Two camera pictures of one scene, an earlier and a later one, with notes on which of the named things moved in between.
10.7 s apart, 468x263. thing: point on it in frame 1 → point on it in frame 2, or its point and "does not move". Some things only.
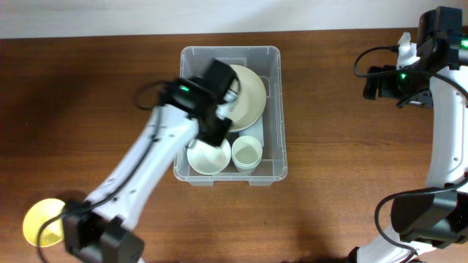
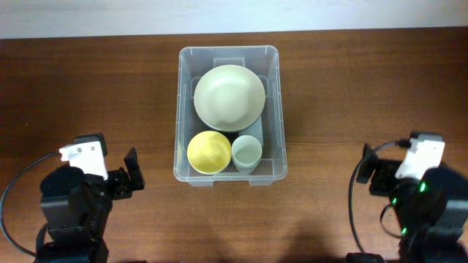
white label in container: [255, 130] does not move
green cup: [246, 165] does not move
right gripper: [385, 90] → [387, 169]
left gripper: [227, 124] → [123, 188]
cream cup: [246, 153] does not move
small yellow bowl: [38, 214] → [209, 152]
